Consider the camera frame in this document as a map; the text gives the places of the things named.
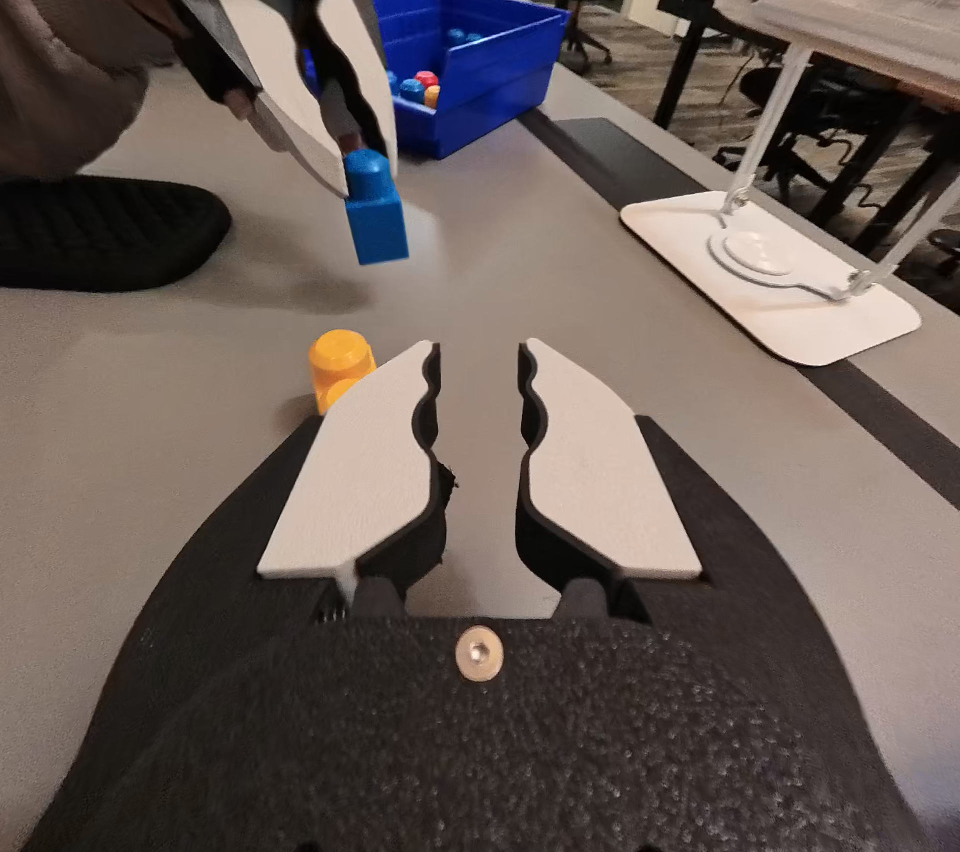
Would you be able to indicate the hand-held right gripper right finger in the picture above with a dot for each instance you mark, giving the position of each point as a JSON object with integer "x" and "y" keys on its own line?
{"x": 600, "y": 492}

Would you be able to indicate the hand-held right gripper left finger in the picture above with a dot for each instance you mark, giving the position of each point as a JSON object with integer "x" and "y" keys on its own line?
{"x": 352, "y": 492}

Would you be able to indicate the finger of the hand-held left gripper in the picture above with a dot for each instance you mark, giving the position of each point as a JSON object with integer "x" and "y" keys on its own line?
{"x": 277, "y": 80}
{"x": 360, "y": 57}

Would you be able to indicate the yellow mega block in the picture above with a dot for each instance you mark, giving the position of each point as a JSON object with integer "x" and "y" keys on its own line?
{"x": 341, "y": 353}

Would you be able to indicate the blue storage bin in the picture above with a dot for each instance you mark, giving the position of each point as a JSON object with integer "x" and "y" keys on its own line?
{"x": 487, "y": 117}

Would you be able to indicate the blue one-stud mega block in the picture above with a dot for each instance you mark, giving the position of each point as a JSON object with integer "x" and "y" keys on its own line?
{"x": 379, "y": 226}

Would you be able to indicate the person's left forearm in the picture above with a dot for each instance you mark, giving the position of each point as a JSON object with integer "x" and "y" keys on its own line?
{"x": 67, "y": 27}

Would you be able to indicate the pile of mega blocks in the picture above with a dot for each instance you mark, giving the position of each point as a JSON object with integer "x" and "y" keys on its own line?
{"x": 411, "y": 91}

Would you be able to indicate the black mesh pad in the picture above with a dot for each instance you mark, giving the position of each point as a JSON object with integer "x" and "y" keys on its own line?
{"x": 112, "y": 237}

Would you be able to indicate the white document stand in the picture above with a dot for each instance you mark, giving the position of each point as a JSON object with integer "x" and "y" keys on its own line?
{"x": 825, "y": 320}

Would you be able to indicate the wood-top office desk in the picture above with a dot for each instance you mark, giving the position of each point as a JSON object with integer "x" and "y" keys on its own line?
{"x": 686, "y": 42}

